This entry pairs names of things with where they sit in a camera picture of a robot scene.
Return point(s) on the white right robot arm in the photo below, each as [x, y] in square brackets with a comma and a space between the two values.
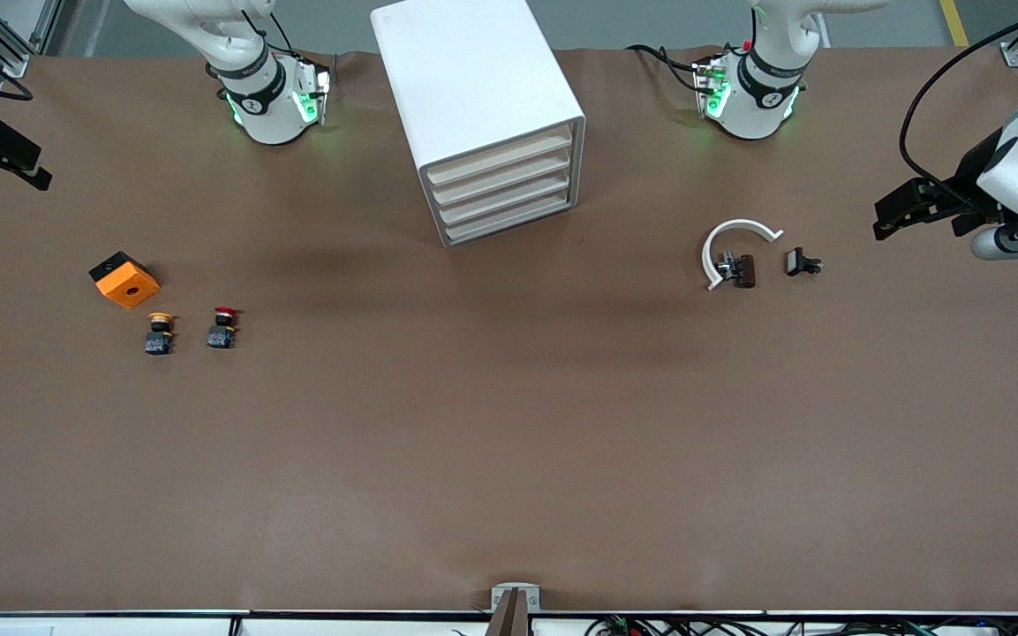
[270, 106]

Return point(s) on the grey metal bracket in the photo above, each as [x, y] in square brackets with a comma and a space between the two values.
[516, 586]

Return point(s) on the white curved plastic piece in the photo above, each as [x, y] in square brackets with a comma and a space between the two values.
[742, 223]

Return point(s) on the small black clip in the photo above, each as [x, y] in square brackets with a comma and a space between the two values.
[795, 261]

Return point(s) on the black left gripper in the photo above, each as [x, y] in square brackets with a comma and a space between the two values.
[970, 176]

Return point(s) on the brown terminal block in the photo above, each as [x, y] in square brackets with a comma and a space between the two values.
[744, 271]

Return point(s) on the red push button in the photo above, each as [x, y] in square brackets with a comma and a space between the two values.
[221, 334]

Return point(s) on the brown pointed post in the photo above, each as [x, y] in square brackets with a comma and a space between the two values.
[513, 618]

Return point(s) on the white table edge rail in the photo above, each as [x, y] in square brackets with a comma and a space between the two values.
[341, 627]

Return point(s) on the brown table mat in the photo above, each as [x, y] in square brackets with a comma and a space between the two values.
[508, 442]

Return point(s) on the orange button box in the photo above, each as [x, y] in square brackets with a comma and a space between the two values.
[127, 287]

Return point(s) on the yellow push button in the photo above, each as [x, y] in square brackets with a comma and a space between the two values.
[159, 337]

